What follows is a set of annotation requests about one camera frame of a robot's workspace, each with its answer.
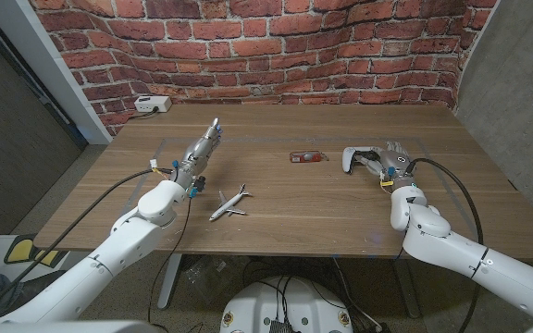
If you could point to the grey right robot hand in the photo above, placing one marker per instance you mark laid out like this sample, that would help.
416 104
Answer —
396 164

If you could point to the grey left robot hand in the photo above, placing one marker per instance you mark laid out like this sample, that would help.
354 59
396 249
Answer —
197 152

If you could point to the white black game controller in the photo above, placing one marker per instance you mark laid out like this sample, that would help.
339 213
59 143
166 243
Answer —
350 157

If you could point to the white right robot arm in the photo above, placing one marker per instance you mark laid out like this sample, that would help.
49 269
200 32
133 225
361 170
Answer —
479 263

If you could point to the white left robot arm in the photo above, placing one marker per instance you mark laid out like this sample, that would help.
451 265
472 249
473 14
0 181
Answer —
100 261

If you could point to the white toy airplane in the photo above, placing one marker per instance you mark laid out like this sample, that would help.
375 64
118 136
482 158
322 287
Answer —
227 206

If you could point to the white power strip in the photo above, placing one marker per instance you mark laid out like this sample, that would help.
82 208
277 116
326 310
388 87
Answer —
152 103

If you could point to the red utility knife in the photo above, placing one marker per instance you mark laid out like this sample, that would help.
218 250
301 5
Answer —
304 157

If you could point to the red brick print backdrop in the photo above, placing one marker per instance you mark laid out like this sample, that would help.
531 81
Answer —
248 46

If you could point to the grey metal table leg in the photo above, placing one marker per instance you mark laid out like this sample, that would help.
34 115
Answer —
169 282
406 289

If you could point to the clear plastic bag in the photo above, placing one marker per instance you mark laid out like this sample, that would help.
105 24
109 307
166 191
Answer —
211 277

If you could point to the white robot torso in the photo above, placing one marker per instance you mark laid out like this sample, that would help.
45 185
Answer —
285 305

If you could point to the yellow black foot pedal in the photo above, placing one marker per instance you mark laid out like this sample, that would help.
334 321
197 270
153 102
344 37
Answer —
21 250

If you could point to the white door frame post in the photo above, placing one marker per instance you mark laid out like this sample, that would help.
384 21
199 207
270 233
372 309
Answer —
49 69

